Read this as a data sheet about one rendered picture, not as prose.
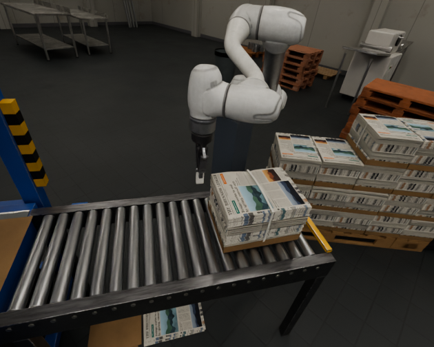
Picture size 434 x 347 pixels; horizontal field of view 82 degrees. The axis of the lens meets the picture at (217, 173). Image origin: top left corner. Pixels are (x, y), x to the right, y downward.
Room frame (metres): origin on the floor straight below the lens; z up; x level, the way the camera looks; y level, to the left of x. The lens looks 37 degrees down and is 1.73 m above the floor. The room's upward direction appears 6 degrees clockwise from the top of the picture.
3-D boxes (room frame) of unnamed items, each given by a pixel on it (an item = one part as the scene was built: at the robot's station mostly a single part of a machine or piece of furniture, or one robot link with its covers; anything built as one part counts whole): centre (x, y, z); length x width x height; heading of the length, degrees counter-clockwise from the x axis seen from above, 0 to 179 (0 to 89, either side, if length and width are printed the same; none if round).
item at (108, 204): (0.99, 0.23, 0.74); 1.34 x 0.05 x 0.12; 108
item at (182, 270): (0.75, 0.15, 0.77); 0.47 x 0.05 x 0.05; 18
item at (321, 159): (1.67, -1.01, 0.42); 1.17 x 0.39 x 0.83; 90
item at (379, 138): (1.67, -1.15, 0.95); 0.38 x 0.29 x 0.23; 0
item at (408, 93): (3.55, -2.51, 0.40); 1.12 x 0.77 x 0.81; 51
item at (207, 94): (0.77, 0.05, 1.47); 0.13 x 0.11 x 0.16; 78
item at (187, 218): (0.77, 0.09, 0.77); 0.47 x 0.05 x 0.05; 18
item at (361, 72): (5.72, -3.02, 0.66); 2.81 x 0.70 x 1.32; 140
